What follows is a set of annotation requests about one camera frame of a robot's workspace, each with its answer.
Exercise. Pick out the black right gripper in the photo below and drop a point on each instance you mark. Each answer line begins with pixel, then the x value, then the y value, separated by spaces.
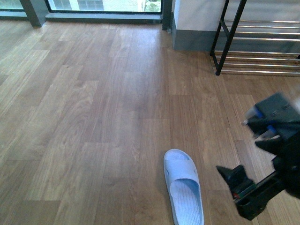
pixel 251 198

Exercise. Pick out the light blue slide sandal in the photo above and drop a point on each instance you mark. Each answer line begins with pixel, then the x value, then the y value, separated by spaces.
pixel 184 189

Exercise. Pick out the black metal shoe rack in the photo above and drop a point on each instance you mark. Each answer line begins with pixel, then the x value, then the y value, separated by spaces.
pixel 258 37

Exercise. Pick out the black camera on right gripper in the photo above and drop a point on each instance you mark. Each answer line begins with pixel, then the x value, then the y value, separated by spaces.
pixel 275 115

